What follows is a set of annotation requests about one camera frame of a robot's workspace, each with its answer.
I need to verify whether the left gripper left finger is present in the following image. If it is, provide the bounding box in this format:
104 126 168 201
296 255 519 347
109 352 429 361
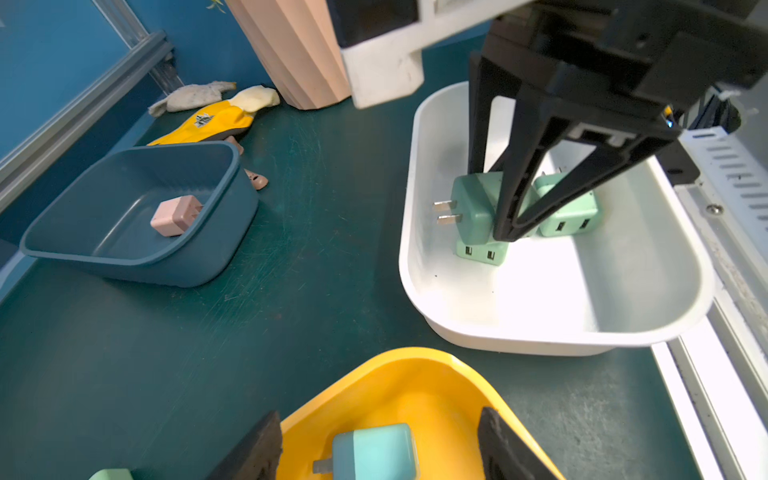
207 410 283 480

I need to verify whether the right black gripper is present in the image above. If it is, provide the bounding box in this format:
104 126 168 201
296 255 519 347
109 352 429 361
466 0 768 244

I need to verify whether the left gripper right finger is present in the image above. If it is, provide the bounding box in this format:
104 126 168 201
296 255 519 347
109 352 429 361
477 407 543 480

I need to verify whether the green plug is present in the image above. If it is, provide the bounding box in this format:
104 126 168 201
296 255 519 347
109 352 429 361
433 172 504 246
533 172 603 238
456 239 508 266

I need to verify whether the blue plug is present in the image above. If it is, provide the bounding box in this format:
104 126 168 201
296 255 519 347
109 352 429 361
312 423 420 480

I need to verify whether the pink plug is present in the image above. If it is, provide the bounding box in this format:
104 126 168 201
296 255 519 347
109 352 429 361
150 195 203 237

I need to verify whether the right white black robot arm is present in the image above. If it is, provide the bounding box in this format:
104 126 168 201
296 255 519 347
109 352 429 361
328 1 767 242

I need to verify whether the yellow plastic tray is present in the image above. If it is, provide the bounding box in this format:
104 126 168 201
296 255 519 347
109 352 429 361
277 347 563 479

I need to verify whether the white plastic tray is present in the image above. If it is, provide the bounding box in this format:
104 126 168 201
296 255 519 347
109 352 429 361
399 82 715 356

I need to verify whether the potted white flower plant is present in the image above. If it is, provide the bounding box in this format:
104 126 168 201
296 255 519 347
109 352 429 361
227 0 351 110

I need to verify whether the dark blue plastic bin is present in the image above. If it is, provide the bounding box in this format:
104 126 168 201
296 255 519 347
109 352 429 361
20 141 259 288

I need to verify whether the yellow work glove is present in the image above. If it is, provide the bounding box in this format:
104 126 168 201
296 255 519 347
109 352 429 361
148 85 280 146

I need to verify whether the grey cloth glove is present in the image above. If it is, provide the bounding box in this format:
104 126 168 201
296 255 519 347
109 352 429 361
148 81 237 118

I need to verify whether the aluminium frame rail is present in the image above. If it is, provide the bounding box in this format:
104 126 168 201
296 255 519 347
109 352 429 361
1 1 183 210

